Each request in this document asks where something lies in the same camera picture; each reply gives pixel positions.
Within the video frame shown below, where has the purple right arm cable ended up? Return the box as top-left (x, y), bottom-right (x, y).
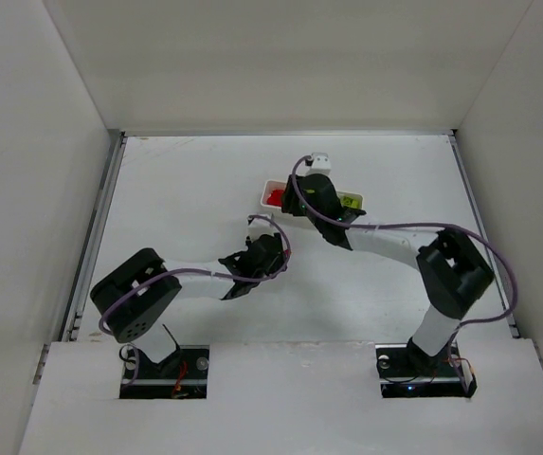
top-left (292, 154), bottom-right (519, 333)

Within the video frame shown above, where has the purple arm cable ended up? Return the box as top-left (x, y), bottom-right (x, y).
top-left (99, 215), bottom-right (294, 336)
top-left (292, 154), bottom-right (519, 333)

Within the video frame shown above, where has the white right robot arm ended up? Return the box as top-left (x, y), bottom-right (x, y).
top-left (281, 173), bottom-right (495, 363)

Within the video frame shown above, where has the lime square lego brick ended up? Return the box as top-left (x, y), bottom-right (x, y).
top-left (340, 195), bottom-right (361, 209)

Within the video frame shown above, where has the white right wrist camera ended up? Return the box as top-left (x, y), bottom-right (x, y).
top-left (308, 153), bottom-right (332, 176)

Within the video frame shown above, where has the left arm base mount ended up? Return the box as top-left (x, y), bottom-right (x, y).
top-left (118, 324), bottom-right (210, 400)

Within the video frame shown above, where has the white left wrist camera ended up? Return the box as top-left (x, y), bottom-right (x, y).
top-left (246, 213), bottom-right (277, 242)

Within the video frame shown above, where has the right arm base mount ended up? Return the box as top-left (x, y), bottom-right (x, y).
top-left (375, 344), bottom-right (478, 399)

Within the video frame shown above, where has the white three-compartment tray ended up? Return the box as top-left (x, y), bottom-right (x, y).
top-left (260, 180), bottom-right (364, 229)

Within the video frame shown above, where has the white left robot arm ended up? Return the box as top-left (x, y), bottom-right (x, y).
top-left (90, 232), bottom-right (291, 367)

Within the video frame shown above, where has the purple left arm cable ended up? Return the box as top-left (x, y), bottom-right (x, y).
top-left (99, 215), bottom-right (294, 336)

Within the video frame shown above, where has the lone red lego piece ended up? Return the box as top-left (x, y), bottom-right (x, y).
top-left (265, 189), bottom-right (284, 208)

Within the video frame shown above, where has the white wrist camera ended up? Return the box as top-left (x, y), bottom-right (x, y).
top-left (246, 213), bottom-right (277, 242)
top-left (308, 153), bottom-right (332, 176)

